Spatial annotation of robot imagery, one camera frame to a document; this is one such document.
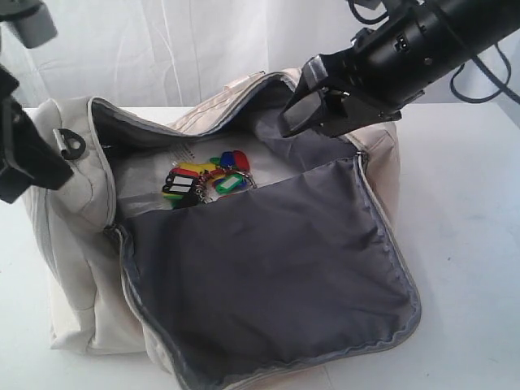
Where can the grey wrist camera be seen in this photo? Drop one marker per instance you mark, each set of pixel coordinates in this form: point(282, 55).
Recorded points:
point(29, 21)
point(368, 4)

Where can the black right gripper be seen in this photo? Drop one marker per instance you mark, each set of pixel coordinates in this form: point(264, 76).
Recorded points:
point(388, 68)

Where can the colourful plastic key tag bunch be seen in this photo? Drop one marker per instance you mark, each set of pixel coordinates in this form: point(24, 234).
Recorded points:
point(189, 184)

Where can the clear plastic bag inside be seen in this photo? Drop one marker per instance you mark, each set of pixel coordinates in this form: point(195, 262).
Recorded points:
point(139, 177)

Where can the white backdrop curtain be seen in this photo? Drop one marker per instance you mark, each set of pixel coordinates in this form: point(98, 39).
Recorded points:
point(171, 53)

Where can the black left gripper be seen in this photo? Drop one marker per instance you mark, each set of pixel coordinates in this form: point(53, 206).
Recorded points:
point(26, 158)

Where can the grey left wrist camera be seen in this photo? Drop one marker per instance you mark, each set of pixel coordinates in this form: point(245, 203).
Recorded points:
point(29, 21)

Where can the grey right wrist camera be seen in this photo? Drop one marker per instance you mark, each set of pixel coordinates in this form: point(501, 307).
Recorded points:
point(368, 4)

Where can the cream duffel bag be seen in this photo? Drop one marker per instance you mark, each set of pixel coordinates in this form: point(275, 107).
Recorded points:
point(228, 294)

